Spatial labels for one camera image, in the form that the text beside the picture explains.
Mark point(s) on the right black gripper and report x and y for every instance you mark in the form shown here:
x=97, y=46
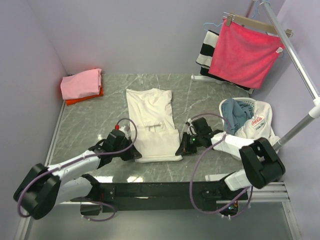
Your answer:
x=185, y=148

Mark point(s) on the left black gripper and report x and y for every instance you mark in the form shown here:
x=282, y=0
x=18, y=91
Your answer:
x=132, y=153

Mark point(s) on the cream white t-shirt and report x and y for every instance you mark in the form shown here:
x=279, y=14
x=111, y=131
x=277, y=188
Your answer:
x=151, y=112

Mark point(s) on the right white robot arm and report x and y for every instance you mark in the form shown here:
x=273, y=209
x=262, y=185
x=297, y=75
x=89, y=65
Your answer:
x=261, y=163

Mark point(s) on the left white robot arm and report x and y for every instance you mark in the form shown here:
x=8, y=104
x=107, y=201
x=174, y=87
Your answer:
x=47, y=186

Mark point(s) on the blue grey garment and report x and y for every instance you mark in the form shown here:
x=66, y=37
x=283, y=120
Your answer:
x=236, y=113

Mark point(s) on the white coca-cola t-shirt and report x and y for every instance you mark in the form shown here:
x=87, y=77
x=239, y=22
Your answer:
x=260, y=125

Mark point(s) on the white laundry basket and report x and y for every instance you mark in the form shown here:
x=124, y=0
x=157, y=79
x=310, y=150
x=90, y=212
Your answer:
x=240, y=100

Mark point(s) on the folded orange t-shirt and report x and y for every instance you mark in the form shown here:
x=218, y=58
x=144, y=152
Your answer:
x=82, y=98

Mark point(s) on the folded pink t-shirt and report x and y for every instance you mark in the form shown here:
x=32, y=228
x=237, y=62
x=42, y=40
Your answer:
x=92, y=77

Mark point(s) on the black white striped cloth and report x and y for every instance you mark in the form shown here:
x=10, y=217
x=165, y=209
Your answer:
x=204, y=60

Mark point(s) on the red hanging towel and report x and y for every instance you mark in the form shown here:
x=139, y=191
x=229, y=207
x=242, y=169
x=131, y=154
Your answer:
x=243, y=56

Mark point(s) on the silver clothes rack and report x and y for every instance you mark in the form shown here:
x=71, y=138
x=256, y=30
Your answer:
x=288, y=95

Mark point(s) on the wooden clip hanger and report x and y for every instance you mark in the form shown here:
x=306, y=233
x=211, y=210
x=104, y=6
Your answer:
x=248, y=22

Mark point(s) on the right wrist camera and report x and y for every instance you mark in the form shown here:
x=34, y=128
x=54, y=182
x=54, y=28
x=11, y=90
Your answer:
x=190, y=128

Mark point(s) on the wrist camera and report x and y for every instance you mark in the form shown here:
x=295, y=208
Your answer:
x=190, y=128
x=124, y=128

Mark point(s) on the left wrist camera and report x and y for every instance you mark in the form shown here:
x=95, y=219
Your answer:
x=124, y=128

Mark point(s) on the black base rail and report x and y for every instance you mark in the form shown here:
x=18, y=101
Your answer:
x=205, y=197

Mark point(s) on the aluminium frame rail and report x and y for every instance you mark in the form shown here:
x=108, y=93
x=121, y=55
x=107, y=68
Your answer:
x=233, y=211

